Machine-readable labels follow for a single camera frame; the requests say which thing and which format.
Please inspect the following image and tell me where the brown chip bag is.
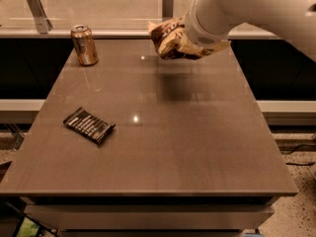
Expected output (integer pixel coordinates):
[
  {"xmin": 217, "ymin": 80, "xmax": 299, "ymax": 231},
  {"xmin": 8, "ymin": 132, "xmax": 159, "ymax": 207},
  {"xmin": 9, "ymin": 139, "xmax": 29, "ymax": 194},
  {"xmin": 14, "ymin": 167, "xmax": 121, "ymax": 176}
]
[{"xmin": 147, "ymin": 17, "xmax": 230, "ymax": 60}]

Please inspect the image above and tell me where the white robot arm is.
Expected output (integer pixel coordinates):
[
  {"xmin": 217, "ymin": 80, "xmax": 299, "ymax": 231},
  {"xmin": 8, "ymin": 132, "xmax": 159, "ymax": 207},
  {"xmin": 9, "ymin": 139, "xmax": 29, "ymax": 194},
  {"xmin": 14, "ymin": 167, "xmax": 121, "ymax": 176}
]
[{"xmin": 185, "ymin": 0, "xmax": 316, "ymax": 60}]

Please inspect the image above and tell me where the black rxbar chocolate wrapper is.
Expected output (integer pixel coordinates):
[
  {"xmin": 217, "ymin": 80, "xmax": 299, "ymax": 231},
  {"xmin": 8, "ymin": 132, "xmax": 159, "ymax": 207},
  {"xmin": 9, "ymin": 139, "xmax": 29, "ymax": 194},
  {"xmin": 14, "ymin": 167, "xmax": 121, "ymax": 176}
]
[{"xmin": 63, "ymin": 107, "xmax": 116, "ymax": 144}]

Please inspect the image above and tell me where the orange soda can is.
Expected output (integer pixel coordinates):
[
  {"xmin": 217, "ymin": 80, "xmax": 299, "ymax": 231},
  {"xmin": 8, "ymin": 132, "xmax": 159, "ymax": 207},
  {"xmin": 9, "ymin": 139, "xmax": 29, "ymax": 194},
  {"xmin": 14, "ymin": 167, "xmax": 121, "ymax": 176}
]
[{"xmin": 71, "ymin": 25, "xmax": 98, "ymax": 66}]

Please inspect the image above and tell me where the glass railing panel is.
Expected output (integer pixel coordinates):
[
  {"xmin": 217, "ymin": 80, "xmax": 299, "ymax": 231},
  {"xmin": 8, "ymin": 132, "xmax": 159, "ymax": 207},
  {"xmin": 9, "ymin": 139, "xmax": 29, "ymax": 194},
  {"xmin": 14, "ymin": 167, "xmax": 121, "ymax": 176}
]
[{"xmin": 0, "ymin": 0, "xmax": 193, "ymax": 31}]

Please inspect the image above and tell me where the grey table drawer front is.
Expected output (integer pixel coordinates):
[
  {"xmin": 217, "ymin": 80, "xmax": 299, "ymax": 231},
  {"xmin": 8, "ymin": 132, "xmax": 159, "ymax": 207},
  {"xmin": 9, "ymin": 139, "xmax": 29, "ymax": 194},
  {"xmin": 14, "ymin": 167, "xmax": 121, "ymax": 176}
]
[{"xmin": 26, "ymin": 205, "xmax": 274, "ymax": 230}]

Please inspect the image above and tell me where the green item under table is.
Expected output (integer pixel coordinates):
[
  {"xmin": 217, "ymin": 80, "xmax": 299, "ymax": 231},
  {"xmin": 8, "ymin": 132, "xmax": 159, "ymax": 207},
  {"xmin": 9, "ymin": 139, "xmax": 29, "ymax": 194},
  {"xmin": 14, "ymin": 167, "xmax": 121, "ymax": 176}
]
[{"xmin": 14, "ymin": 218, "xmax": 40, "ymax": 237}]

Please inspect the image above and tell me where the middle metal glass bracket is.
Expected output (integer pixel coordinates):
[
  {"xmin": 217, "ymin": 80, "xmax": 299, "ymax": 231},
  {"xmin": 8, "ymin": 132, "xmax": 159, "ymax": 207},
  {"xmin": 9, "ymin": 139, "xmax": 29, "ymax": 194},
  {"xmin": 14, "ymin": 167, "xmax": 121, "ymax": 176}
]
[{"xmin": 162, "ymin": 0, "xmax": 174, "ymax": 21}]

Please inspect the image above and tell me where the metal glass bracket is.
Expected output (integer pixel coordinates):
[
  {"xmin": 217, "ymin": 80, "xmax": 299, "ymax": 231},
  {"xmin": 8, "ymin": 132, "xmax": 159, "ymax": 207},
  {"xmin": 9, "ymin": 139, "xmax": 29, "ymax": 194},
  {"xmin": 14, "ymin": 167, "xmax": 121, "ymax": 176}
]
[
  {"xmin": 162, "ymin": 0, "xmax": 174, "ymax": 21},
  {"xmin": 27, "ymin": 0, "xmax": 52, "ymax": 34}
]

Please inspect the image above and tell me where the left metal glass bracket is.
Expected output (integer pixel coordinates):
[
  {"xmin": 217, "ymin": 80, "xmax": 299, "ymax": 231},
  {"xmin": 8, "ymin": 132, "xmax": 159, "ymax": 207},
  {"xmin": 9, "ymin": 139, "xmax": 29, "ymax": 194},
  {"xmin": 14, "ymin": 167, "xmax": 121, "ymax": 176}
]
[{"xmin": 27, "ymin": 0, "xmax": 52, "ymax": 34}]

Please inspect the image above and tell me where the black floor cable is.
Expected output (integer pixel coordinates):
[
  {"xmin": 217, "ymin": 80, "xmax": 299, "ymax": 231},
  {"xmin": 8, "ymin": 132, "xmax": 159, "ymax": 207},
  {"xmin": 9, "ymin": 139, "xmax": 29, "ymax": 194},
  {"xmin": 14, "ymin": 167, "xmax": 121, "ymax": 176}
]
[{"xmin": 280, "ymin": 143, "xmax": 316, "ymax": 167}]

